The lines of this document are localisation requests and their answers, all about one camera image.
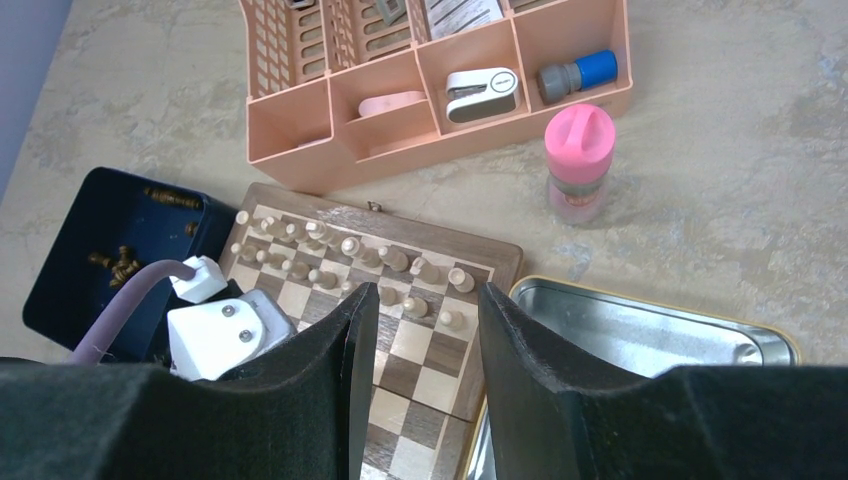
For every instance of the pink cap bottle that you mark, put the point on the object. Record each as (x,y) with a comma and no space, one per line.
(579,142)

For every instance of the wooden chess board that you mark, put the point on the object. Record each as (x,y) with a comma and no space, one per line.
(428,386)

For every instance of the orange file organizer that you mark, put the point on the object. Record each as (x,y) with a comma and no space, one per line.
(309,69)

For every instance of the light chess pieces row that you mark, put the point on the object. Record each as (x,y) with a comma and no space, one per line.
(309,281)

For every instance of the blue cap glue stick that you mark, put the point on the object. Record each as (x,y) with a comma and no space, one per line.
(556,81)

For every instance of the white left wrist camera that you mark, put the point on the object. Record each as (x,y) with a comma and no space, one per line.
(209,338)

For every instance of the white labelled packet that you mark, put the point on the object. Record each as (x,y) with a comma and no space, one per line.
(448,17)

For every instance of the dark blue tin tray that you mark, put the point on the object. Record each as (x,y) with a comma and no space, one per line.
(117,224)

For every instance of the white stapler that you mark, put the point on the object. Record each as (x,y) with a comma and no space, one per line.
(481,93)

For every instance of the pink eraser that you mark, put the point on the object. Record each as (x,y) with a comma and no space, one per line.
(383,103)

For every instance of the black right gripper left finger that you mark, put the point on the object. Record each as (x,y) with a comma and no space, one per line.
(299,411)

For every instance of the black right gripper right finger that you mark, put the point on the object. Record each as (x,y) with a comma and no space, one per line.
(559,412)

